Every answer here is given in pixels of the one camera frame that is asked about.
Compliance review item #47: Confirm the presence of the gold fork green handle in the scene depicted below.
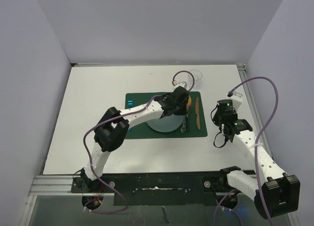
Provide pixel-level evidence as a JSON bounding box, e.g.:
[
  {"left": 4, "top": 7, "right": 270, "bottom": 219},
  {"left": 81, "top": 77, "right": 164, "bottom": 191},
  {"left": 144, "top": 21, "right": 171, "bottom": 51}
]
[{"left": 185, "top": 115, "right": 190, "bottom": 132}]

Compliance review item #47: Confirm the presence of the teal round plate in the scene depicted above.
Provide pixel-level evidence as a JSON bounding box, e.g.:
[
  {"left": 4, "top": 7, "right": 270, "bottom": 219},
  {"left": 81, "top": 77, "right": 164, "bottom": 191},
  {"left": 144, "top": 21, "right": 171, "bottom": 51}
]
[{"left": 146, "top": 115, "right": 184, "bottom": 133}]

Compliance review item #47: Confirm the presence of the copper knife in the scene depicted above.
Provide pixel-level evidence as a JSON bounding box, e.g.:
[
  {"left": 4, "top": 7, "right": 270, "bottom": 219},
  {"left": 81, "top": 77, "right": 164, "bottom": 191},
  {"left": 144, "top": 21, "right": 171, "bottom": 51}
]
[{"left": 195, "top": 97, "right": 201, "bottom": 130}]

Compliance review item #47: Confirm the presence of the dark green placemat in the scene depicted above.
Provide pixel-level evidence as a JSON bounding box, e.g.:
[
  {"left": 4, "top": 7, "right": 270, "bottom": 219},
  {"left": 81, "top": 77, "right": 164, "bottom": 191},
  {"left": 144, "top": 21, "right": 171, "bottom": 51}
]
[{"left": 125, "top": 91, "right": 208, "bottom": 139}]

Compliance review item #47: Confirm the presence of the gold iridescent spoon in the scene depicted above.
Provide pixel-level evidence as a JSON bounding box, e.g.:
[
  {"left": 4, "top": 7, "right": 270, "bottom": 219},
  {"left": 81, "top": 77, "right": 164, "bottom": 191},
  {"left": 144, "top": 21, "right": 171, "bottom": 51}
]
[{"left": 181, "top": 96, "right": 192, "bottom": 133}]

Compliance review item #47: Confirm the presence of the clear plastic cup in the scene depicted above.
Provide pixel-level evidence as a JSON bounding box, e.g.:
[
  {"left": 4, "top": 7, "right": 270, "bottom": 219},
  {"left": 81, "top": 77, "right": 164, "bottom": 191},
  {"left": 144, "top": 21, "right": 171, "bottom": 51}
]
[{"left": 187, "top": 70, "right": 203, "bottom": 89}]

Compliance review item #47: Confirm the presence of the blue plastic spoon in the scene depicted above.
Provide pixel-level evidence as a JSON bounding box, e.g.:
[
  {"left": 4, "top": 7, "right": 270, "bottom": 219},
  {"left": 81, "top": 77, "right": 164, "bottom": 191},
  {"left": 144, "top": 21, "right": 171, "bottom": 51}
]
[{"left": 128, "top": 99, "right": 134, "bottom": 133}]

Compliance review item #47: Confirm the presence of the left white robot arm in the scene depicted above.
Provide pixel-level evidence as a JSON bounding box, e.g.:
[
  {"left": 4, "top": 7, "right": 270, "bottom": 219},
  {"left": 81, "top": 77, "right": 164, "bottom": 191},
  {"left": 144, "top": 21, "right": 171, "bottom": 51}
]
[{"left": 80, "top": 86, "right": 189, "bottom": 192}]

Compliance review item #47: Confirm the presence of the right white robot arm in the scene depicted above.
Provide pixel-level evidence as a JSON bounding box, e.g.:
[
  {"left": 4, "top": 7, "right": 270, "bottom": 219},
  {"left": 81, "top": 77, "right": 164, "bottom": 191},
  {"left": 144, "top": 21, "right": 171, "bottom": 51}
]
[{"left": 212, "top": 99, "right": 300, "bottom": 219}]

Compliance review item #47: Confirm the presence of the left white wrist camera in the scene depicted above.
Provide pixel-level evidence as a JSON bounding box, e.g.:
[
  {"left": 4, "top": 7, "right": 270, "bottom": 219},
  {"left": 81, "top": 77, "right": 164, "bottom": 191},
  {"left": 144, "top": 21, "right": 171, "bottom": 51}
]
[{"left": 174, "top": 81, "right": 187, "bottom": 89}]

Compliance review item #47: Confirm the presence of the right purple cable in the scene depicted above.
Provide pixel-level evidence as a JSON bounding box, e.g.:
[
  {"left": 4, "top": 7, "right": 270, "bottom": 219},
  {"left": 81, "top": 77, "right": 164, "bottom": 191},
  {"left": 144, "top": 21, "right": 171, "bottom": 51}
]
[{"left": 212, "top": 76, "right": 280, "bottom": 226}]

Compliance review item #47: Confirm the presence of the purple cable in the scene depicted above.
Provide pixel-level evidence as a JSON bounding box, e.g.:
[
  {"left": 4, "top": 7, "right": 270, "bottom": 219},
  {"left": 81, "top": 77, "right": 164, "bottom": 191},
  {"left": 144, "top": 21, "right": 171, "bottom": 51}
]
[
  {"left": 212, "top": 76, "right": 280, "bottom": 226},
  {"left": 83, "top": 70, "right": 197, "bottom": 214}
]

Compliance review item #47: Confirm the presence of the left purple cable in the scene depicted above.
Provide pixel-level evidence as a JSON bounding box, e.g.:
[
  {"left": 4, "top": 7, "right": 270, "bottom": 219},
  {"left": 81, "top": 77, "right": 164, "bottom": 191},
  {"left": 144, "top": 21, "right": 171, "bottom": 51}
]
[{"left": 83, "top": 70, "right": 197, "bottom": 214}]

